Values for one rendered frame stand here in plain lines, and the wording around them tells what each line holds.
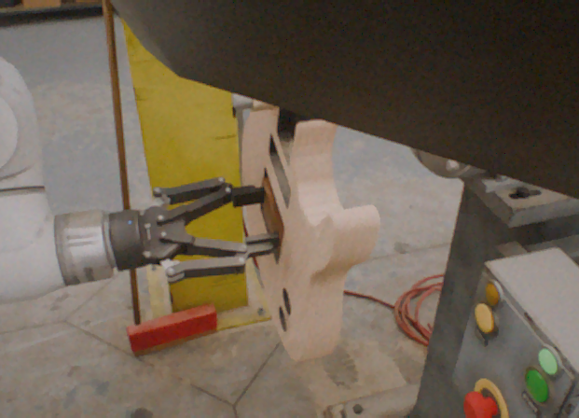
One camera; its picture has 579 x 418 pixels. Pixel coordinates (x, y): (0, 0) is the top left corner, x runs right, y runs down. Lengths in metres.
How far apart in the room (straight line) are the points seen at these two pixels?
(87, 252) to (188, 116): 0.96
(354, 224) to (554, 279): 0.23
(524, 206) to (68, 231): 0.54
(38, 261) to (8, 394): 1.39
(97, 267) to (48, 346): 1.46
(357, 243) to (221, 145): 1.18
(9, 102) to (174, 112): 0.94
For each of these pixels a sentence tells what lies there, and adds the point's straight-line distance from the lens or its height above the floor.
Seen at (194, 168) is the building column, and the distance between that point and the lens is 1.68.
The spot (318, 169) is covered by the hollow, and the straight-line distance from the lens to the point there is 0.61.
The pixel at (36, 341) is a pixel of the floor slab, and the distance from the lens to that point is 2.18.
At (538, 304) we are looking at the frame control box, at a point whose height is 1.12.
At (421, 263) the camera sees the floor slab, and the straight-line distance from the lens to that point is 2.35.
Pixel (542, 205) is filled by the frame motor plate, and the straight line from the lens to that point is 0.75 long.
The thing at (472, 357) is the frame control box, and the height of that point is 1.00.
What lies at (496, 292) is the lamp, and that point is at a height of 1.11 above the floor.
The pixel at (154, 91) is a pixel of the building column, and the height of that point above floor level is 0.89.
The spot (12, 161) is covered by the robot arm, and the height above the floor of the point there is 1.19.
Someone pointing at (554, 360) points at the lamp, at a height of 1.11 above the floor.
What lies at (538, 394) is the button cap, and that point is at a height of 1.07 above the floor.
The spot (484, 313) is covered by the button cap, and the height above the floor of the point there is 1.08.
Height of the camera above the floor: 1.51
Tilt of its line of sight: 36 degrees down
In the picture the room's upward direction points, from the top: straight up
